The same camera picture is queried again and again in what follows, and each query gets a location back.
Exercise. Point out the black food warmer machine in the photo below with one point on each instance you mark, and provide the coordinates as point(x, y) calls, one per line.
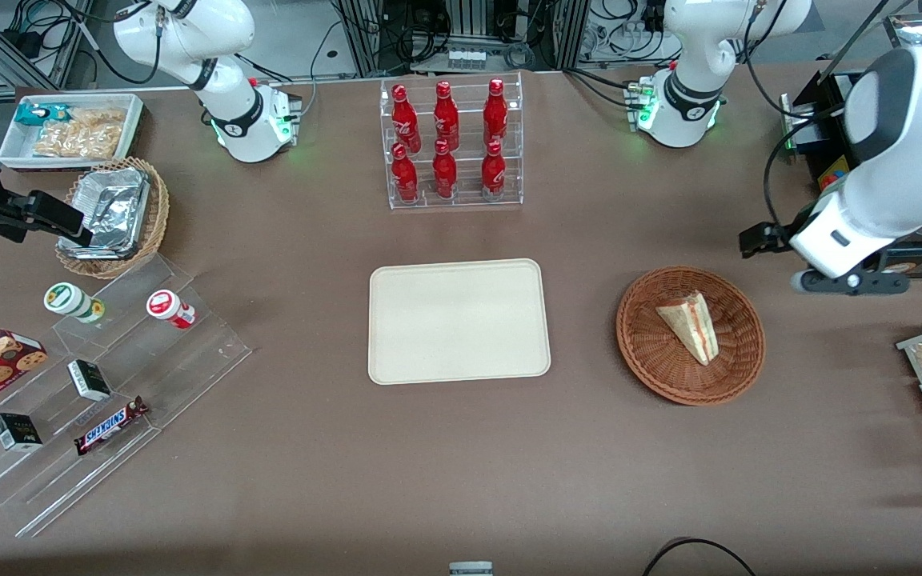
point(809, 120)

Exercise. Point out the cream plastic tray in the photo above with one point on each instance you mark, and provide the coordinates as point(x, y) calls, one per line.
point(458, 324)

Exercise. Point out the red emergency stop button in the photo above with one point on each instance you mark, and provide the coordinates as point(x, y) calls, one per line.
point(831, 174)

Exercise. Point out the green lid yogurt bottle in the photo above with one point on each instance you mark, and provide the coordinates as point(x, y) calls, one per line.
point(69, 300)

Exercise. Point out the small black carton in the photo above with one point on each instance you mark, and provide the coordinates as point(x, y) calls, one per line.
point(17, 432)
point(89, 380)

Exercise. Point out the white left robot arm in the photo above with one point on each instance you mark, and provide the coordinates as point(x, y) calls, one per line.
point(689, 48)

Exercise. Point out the red lid yogurt bottle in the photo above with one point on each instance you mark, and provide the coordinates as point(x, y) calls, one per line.
point(169, 308)

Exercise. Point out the teal snack packet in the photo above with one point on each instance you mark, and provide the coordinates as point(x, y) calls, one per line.
point(33, 114)

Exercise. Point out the small grey device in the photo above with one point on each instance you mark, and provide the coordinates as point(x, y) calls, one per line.
point(471, 569)

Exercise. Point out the aluminium frame rack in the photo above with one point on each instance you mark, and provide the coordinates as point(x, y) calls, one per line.
point(397, 32)

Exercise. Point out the aluminium foil container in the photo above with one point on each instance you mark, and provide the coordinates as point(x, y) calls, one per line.
point(113, 208)

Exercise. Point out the light wicker basket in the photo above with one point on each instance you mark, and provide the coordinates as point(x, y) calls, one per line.
point(158, 216)

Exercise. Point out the clear bag of crackers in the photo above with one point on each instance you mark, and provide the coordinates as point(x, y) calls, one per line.
point(81, 134)

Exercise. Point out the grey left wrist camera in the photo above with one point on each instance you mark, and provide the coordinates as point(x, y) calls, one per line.
point(869, 282)

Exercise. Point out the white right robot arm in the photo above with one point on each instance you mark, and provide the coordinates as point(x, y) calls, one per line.
point(229, 96)

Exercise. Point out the white power strip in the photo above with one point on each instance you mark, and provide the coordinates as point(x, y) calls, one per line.
point(467, 59)

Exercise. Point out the red cola bottle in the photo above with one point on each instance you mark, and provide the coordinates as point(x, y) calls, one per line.
point(404, 176)
point(405, 120)
point(444, 172)
point(495, 112)
point(446, 116)
point(494, 170)

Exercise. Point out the Snickers chocolate bar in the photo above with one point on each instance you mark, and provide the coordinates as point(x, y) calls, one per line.
point(109, 426)

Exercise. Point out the clear acrylic stepped shelf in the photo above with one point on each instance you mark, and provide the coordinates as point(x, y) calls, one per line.
point(165, 376)

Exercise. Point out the clear acrylic bottle rack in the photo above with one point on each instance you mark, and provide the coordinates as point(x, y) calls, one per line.
point(461, 196)

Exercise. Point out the white rectangular bin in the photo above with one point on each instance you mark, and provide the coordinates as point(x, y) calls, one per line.
point(13, 148)

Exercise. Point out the round brown wicker basket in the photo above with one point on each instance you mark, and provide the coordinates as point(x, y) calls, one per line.
point(653, 352)

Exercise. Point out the triangular sandwich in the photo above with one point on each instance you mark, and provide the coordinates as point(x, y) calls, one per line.
point(693, 328)

